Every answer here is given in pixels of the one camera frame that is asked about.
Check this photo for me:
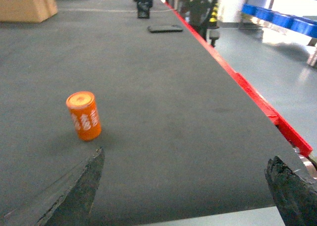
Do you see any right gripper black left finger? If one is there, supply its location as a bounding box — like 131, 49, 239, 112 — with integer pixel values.
36, 148, 105, 226

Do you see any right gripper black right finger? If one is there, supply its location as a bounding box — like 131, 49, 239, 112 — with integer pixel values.
264, 156, 317, 226

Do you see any orange cylindrical cap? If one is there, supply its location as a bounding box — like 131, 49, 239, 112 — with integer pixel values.
66, 91, 102, 141

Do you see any steel shelf rack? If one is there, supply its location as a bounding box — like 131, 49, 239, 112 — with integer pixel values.
239, 0, 317, 68

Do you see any blue bin on rack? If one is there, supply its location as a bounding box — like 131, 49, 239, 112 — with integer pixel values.
242, 4, 317, 38

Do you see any black smartphone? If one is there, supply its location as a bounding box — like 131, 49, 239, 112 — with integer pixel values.
147, 25, 183, 33

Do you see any cardboard box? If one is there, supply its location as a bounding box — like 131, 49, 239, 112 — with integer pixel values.
0, 0, 57, 23

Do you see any black box near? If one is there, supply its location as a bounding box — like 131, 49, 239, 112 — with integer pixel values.
137, 1, 151, 19

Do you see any red conveyor side rail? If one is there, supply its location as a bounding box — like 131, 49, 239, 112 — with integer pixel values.
164, 1, 313, 158

